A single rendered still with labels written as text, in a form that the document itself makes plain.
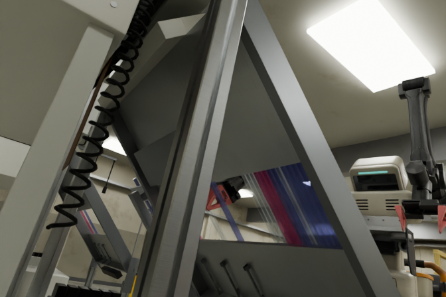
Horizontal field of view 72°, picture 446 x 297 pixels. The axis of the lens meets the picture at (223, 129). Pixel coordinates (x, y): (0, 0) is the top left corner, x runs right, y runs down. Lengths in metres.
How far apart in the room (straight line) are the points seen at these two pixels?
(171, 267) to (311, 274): 0.48
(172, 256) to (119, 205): 8.44
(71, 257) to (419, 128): 7.88
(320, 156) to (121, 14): 0.37
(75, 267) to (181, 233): 8.19
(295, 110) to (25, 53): 0.41
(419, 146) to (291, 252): 0.76
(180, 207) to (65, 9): 0.25
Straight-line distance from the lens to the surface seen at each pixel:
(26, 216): 0.33
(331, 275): 0.71
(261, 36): 0.53
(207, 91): 0.36
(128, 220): 8.83
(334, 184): 0.55
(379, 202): 1.54
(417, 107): 1.42
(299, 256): 0.73
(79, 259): 8.51
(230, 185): 0.94
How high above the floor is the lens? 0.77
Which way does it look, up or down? 24 degrees up
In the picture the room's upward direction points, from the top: 11 degrees clockwise
